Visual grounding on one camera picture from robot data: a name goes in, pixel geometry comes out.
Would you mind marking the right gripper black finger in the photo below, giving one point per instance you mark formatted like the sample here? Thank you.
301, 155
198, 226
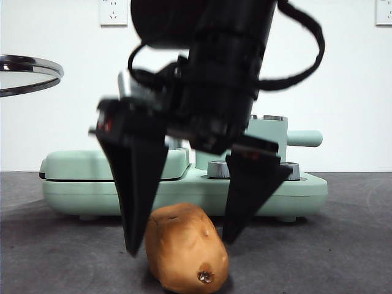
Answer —
248, 190
137, 190

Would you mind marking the brown potato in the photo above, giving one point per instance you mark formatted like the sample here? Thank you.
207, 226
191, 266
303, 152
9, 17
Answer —
183, 248

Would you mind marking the glass pot lid green knob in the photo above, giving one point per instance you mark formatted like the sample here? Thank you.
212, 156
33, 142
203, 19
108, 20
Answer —
36, 61

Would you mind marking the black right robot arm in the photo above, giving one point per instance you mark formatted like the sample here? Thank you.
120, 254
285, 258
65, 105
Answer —
214, 46

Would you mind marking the mint green steamer pot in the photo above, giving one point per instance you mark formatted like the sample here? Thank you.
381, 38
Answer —
303, 138

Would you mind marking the silver control knob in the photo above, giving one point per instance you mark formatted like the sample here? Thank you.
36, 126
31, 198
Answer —
216, 170
292, 171

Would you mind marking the mint green breakfast machine base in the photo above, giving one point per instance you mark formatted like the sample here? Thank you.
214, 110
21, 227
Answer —
76, 196

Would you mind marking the mint green griddle cover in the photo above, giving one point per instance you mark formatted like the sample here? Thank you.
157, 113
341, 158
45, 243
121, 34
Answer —
73, 165

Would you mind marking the right wrist grey camera box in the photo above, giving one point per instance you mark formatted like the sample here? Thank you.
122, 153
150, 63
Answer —
124, 84

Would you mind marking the white wall socket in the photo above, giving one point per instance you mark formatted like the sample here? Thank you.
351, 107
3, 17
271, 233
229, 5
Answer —
384, 13
113, 13

